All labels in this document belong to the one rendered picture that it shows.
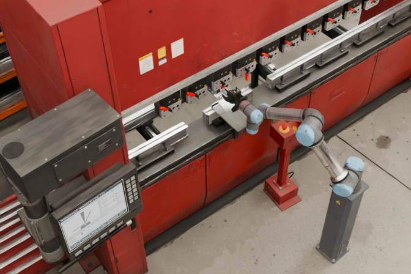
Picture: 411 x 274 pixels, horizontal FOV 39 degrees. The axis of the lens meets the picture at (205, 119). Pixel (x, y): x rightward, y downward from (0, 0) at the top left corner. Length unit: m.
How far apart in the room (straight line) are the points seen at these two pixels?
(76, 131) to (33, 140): 0.18
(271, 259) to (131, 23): 2.14
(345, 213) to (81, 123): 2.01
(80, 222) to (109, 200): 0.17
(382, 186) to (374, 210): 0.26
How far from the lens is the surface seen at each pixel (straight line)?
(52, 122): 2.62
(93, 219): 2.88
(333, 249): 4.32
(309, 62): 4.40
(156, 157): 3.76
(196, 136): 3.90
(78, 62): 2.71
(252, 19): 3.63
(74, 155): 2.55
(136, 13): 3.03
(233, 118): 3.84
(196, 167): 3.98
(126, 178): 2.84
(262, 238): 4.47
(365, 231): 4.63
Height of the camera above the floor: 3.78
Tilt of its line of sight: 47 degrees down
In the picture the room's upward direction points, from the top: 1 degrees counter-clockwise
